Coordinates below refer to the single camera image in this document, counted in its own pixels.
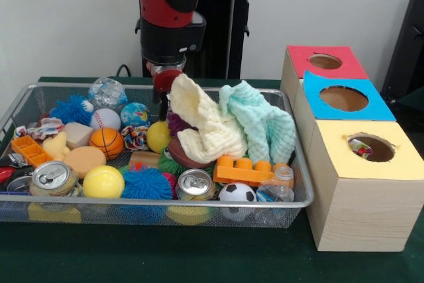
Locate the black and white soccer ball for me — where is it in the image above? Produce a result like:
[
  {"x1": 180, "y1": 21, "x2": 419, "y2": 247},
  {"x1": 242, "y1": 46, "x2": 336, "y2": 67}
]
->
[{"x1": 218, "y1": 182, "x2": 258, "y2": 221}]

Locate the orange toy building block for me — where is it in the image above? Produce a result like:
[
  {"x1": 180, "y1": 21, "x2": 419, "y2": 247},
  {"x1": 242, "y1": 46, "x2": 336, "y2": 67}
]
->
[{"x1": 213, "y1": 156, "x2": 294, "y2": 187}]

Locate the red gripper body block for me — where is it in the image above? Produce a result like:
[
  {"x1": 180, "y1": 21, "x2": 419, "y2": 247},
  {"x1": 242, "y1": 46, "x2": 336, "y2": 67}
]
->
[{"x1": 152, "y1": 70, "x2": 184, "y2": 93}]

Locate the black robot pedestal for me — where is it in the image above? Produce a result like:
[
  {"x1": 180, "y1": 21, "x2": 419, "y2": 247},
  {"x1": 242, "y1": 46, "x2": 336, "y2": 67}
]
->
[{"x1": 134, "y1": 0, "x2": 266, "y2": 80}]

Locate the black upright panel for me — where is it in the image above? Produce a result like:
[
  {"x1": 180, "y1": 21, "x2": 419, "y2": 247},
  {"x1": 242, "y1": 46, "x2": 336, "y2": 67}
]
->
[{"x1": 380, "y1": 0, "x2": 424, "y2": 100}]

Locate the dark green side table cloth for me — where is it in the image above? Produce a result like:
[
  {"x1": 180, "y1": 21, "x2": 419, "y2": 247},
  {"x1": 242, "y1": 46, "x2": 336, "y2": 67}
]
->
[{"x1": 399, "y1": 89, "x2": 424, "y2": 107}]

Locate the white toy baseball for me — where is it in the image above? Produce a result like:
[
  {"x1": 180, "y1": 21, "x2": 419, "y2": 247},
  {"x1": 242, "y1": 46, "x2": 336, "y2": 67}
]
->
[{"x1": 89, "y1": 108, "x2": 122, "y2": 131}]

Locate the orange toy basketball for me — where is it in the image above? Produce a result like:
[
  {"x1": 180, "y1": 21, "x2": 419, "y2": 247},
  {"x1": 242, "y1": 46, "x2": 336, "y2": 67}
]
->
[{"x1": 89, "y1": 127, "x2": 125, "y2": 160}]

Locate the shallow wire mesh bin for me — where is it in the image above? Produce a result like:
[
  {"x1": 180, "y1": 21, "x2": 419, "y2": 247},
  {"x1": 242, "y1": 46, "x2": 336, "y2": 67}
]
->
[{"x1": 0, "y1": 82, "x2": 315, "y2": 229}]

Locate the wooden box with three holes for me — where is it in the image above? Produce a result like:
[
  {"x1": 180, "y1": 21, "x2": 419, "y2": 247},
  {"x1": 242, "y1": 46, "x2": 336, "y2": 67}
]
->
[{"x1": 280, "y1": 45, "x2": 424, "y2": 253}]

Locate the light teal waffle cloth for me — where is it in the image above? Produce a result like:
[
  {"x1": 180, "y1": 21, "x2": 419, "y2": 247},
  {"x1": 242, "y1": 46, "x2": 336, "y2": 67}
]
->
[{"x1": 219, "y1": 80, "x2": 297, "y2": 164}]

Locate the yellow smooth ball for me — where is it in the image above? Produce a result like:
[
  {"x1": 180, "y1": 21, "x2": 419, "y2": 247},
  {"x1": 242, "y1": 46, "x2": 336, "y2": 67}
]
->
[{"x1": 82, "y1": 166, "x2": 126, "y2": 199}]

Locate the cream waffle cloth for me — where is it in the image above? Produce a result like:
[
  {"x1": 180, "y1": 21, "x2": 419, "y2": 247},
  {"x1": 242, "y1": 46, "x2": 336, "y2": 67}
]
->
[{"x1": 168, "y1": 73, "x2": 248, "y2": 163}]

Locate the blue spiky rubber ball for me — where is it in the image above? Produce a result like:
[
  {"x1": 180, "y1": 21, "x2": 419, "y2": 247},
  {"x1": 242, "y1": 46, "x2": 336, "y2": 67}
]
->
[
  {"x1": 121, "y1": 166, "x2": 176, "y2": 201},
  {"x1": 49, "y1": 94, "x2": 95, "y2": 125}
]

